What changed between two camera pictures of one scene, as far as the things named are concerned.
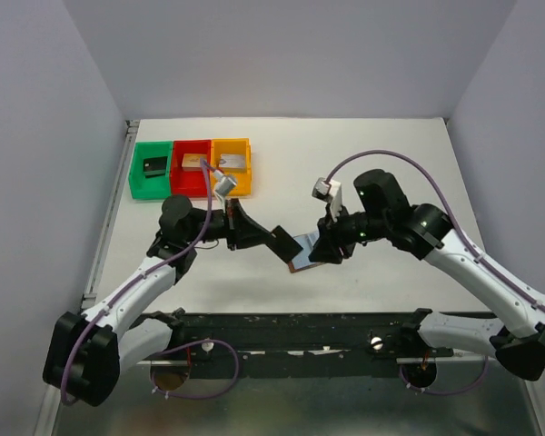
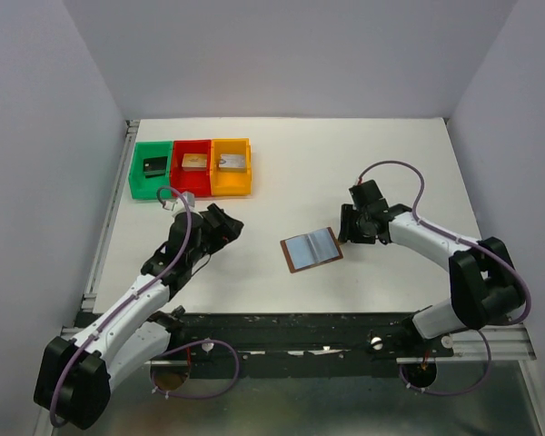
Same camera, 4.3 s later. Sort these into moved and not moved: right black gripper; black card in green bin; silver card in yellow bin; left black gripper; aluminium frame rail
Moved: left black gripper; right black gripper
Not moved: black card in green bin; silver card in yellow bin; aluminium frame rail
